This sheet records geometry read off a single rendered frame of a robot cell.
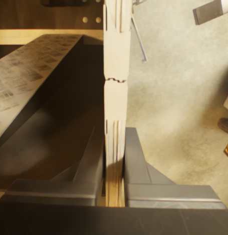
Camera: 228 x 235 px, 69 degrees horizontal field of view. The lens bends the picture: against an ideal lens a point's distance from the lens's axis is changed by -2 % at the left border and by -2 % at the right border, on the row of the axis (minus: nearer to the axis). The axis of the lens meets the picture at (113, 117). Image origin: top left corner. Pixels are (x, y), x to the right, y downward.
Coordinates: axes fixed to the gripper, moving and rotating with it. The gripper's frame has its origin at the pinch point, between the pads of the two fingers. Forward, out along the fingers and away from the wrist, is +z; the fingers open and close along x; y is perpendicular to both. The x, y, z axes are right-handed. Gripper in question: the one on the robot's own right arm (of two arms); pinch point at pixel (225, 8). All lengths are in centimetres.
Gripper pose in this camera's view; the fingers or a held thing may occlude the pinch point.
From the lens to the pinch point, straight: 30.6
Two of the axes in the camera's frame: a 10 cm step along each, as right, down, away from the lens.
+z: -9.2, 3.4, 2.0
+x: 0.3, -4.5, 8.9
